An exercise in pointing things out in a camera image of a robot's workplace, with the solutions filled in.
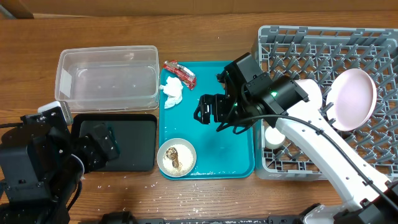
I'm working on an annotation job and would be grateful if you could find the red snack wrapper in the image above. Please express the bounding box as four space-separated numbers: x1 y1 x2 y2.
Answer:
163 60 197 90

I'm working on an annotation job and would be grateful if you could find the small white cup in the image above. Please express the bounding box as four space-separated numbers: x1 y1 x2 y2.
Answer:
264 126 285 149

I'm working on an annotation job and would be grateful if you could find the white tissue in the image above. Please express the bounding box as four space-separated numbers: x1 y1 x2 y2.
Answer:
159 77 183 109

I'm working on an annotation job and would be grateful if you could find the leftover rice and food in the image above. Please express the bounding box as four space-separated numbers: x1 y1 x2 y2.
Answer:
162 144 195 177

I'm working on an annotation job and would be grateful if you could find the grey bowl with rice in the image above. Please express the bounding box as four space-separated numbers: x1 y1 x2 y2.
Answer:
157 138 197 178

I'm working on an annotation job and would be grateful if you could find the pink bowl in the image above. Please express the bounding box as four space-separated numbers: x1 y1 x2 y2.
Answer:
295 79 322 110

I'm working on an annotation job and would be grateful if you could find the pink round plate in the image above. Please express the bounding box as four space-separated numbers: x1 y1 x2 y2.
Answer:
326 68 377 131

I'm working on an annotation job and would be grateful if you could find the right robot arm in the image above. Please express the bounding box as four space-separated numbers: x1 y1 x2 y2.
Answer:
193 53 397 223

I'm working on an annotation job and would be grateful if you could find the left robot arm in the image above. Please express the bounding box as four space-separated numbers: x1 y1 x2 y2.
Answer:
1 123 119 223

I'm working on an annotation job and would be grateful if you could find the grey dishwasher rack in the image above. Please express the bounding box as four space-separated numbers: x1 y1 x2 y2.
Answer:
251 26 397 181

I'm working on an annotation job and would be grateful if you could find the black plastic tray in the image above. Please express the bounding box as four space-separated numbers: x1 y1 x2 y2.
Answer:
72 114 157 172

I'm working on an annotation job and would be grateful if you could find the teal serving tray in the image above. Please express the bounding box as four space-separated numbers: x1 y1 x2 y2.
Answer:
159 61 255 180

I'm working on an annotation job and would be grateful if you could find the clear plastic bin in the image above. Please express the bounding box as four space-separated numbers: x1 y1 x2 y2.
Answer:
54 45 160 113

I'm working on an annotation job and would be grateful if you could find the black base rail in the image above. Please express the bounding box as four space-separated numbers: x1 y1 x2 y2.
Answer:
77 211 321 224

